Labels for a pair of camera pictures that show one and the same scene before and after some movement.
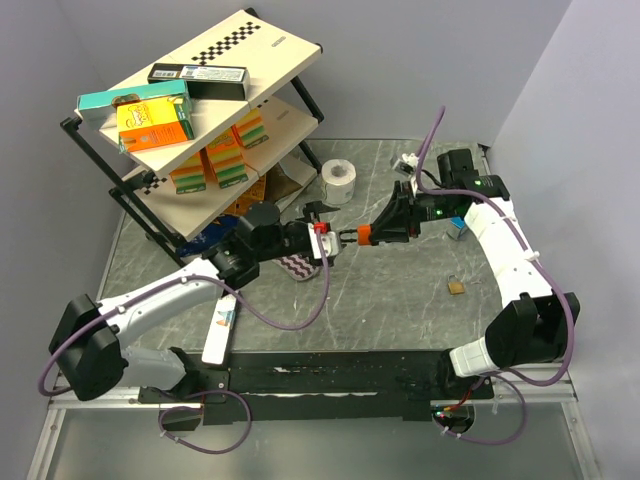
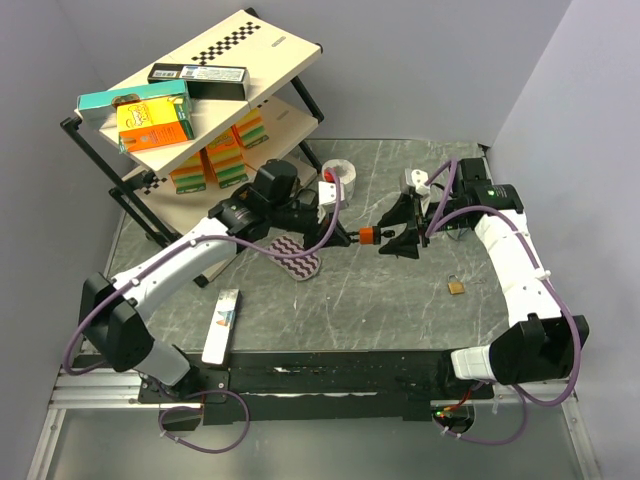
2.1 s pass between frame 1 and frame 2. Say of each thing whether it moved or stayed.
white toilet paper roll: stayed
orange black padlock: stayed
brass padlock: stayed
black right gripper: moved
